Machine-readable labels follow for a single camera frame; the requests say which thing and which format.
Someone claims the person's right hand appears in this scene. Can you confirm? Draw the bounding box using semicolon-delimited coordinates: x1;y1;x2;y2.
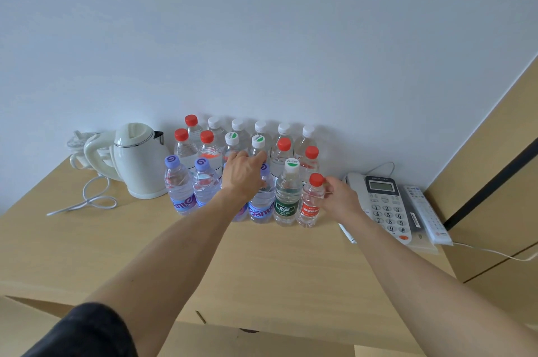
324;177;367;226

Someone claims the person's left hand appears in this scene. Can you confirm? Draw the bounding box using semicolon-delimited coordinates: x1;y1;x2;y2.
220;150;268;204

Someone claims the red cap water bottle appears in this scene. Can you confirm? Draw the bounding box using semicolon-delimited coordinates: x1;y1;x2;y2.
299;145;321;185
270;137;294;183
184;114;205;147
296;173;328;229
173;128;199;173
198;130;224;179

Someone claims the green label water bottle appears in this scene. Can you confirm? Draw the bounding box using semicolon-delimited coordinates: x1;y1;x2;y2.
273;158;304;227
248;134;270;158
222;132;243;162

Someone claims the white cap water bottle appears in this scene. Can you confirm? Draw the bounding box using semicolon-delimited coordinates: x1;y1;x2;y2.
207;116;228;145
231;118;252;147
277;122;297;147
253;120;274;150
294;125;319;160

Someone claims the person's left forearm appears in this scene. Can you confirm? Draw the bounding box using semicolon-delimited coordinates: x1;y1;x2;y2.
86;188;249;357

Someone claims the person's right forearm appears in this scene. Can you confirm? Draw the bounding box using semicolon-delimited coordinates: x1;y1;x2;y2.
346;214;538;357

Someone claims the white telephone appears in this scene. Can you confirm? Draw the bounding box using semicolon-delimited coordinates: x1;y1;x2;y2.
338;171;415;246

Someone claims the bagged remote control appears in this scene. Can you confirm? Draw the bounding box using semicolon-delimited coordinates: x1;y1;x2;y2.
401;184;454;252

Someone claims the wooden table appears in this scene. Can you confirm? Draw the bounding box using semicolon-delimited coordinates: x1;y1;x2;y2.
0;157;457;357

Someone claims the white electric kettle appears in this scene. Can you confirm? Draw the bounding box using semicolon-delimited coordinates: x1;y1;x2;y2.
84;122;171;200

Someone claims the white lidded mug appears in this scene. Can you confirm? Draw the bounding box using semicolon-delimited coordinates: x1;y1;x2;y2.
67;131;100;170

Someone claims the black t-shirt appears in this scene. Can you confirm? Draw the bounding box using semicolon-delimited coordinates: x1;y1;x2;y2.
23;302;137;357

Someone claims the thin grey telephone wire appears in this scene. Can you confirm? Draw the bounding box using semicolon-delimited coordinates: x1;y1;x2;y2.
365;161;396;177

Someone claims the thin white cable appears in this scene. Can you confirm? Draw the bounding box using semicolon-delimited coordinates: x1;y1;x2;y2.
452;242;538;263

